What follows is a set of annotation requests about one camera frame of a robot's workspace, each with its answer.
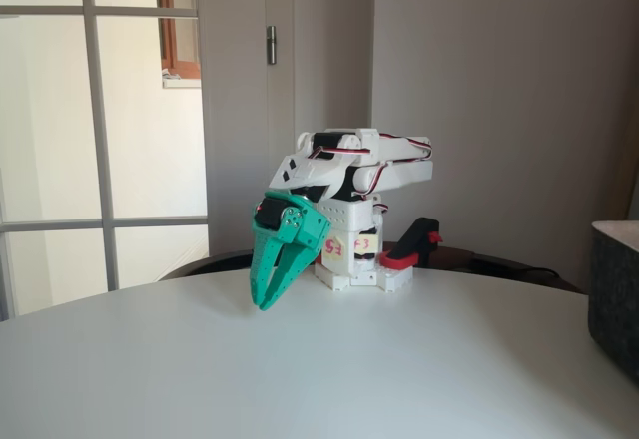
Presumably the red white black servo wire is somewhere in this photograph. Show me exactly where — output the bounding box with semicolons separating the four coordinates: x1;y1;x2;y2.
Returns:
307;132;434;199

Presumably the brown wooden window frame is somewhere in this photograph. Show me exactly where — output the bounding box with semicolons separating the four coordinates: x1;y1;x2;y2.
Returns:
157;0;201;89

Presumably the dark brown curved furniture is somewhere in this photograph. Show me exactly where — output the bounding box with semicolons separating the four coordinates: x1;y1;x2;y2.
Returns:
159;242;583;294

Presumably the black and red table clamp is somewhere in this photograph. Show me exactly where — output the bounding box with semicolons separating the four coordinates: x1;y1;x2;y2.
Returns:
378;217;444;268

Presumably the dark grey felt box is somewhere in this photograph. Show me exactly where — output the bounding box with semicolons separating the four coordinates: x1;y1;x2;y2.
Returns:
587;219;639;385

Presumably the white glazed door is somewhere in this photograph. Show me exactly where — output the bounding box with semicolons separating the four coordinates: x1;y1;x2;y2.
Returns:
0;0;209;320

